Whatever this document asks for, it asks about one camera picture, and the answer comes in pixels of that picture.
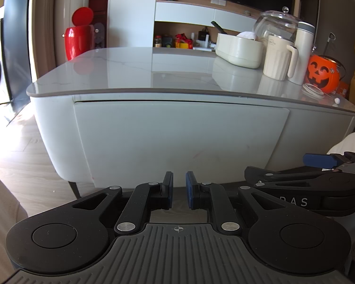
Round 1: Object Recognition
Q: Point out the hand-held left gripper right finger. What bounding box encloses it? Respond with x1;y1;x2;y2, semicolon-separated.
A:
186;171;286;235

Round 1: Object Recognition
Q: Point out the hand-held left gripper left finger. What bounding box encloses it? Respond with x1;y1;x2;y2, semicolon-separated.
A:
72;171;174;235

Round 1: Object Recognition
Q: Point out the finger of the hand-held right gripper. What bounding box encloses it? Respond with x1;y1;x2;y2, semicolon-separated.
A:
244;165;342;197
303;151;355;178

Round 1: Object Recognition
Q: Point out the white cloth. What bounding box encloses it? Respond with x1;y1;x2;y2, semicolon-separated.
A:
327;133;355;155

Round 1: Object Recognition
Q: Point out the clear round lid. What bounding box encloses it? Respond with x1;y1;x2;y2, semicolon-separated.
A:
302;83;326;100

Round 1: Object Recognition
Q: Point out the orange pumpkin bucket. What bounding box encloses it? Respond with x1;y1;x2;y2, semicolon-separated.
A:
305;54;342;94

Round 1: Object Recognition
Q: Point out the white thermos bottle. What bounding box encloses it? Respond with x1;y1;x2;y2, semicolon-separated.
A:
288;21;315;85

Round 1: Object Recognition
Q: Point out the cream ribbed mug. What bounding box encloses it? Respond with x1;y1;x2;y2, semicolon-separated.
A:
263;35;299;81

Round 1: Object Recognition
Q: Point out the cream oval container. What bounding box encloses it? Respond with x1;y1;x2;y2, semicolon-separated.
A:
215;32;264;69

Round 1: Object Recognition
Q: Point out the glass jar with lid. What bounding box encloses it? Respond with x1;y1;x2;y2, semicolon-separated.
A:
253;6;300;48

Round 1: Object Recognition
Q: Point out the white round lid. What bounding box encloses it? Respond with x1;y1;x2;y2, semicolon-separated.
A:
236;31;257;41

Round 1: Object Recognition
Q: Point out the red and yellow toy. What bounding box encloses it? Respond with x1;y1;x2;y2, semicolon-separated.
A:
174;32;195;49

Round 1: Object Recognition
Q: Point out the black spatula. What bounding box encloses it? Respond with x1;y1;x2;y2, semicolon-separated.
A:
211;21;228;35

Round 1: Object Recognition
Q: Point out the red trash bin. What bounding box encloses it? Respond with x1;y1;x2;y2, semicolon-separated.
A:
63;6;95;62

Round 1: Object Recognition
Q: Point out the grey mop handle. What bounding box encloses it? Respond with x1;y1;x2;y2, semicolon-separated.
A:
324;32;336;57

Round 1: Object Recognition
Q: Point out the white wall cabinet unit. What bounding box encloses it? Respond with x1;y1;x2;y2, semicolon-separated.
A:
107;0;320;51

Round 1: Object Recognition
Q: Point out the dark door frame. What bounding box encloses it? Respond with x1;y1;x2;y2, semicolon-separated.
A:
3;0;34;125

